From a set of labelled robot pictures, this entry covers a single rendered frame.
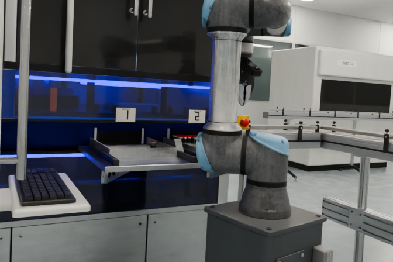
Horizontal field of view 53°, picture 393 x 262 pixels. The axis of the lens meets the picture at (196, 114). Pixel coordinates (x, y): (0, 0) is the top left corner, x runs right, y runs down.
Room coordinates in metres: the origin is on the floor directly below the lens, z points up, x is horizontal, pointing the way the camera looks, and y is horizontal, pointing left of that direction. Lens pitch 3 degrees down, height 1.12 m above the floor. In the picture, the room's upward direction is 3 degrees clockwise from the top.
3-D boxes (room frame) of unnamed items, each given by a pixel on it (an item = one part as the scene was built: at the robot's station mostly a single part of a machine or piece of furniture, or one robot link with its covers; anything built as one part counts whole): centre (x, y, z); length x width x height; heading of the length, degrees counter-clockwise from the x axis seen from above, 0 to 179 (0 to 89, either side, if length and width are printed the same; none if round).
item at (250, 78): (1.65, -0.18, 1.24); 0.09 x 0.08 x 0.12; 27
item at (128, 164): (1.62, 0.08, 0.87); 0.70 x 0.48 x 0.02; 117
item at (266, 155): (1.15, -0.21, 0.96); 0.13 x 0.12 x 0.14; 78
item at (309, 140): (2.23, -0.41, 0.92); 0.69 x 0.16 x 0.16; 117
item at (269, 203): (1.15, -0.21, 0.84); 0.15 x 0.15 x 0.10
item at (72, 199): (1.23, 0.47, 0.82); 0.40 x 0.14 x 0.02; 27
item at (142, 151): (1.60, 0.26, 0.90); 0.34 x 0.26 x 0.04; 27
